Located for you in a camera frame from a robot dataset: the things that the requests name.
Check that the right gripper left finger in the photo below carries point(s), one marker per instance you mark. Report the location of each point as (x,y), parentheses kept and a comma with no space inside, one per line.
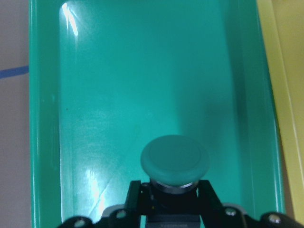
(129,216)

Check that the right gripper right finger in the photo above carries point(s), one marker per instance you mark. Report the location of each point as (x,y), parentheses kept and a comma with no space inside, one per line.
(216,215)

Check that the green plastic tray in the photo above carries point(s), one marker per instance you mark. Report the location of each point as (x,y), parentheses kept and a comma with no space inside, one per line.
(108,76)

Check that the yellow plastic tray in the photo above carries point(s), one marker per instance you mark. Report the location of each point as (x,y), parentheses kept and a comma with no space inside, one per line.
(282,23)

